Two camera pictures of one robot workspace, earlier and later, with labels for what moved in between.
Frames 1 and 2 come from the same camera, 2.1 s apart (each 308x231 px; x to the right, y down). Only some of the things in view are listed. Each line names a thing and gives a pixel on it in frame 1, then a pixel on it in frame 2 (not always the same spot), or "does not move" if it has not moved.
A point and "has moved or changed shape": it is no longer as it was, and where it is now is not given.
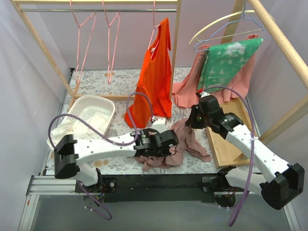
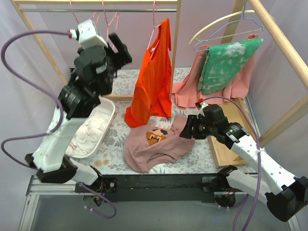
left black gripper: (166, 149) → (111, 53)
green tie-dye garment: (221, 62) does not move
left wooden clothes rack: (17, 4) does not move
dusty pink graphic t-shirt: (186, 140) has moved or changed shape
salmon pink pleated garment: (186, 94) does not move
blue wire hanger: (227, 25) does not move
